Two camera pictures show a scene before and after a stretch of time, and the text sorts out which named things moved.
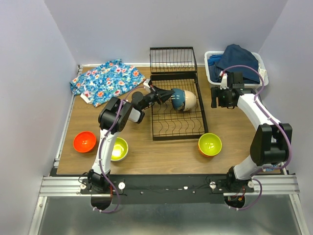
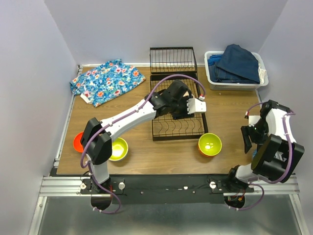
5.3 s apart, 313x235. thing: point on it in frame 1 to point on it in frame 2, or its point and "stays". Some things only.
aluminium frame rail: (62, 186) stays
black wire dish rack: (172, 67) stays
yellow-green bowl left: (120, 150) stays
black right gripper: (216, 92) to (246, 131)
